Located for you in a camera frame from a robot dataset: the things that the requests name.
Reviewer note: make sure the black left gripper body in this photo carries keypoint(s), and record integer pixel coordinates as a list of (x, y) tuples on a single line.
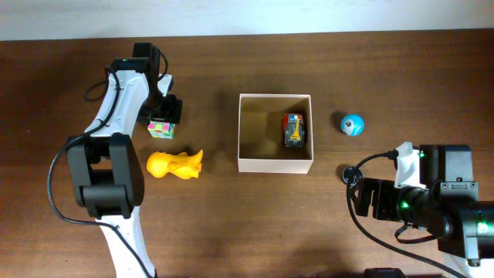
[(161, 107)]

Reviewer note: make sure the blue round ball toy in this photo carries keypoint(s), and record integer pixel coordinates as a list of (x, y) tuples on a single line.
[(352, 125)]

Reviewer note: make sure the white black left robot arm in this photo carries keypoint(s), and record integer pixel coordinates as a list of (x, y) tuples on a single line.
[(105, 171)]

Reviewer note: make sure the black round spinner toy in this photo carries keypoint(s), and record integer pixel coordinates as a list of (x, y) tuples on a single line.
[(351, 175)]

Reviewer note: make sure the orange rubber dinosaur toy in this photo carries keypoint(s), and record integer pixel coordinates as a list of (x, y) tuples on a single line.
[(181, 165)]

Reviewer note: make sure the red grey toy truck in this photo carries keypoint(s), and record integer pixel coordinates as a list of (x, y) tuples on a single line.
[(293, 130)]

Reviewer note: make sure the colourful puzzle cube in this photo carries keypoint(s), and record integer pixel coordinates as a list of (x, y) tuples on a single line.
[(162, 130)]

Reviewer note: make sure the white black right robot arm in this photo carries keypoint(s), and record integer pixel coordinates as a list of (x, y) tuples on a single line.
[(434, 189)]

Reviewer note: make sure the white cardboard box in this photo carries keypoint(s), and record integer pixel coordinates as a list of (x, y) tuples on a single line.
[(261, 145)]

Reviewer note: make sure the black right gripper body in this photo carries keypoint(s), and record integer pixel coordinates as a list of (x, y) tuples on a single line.
[(386, 204)]

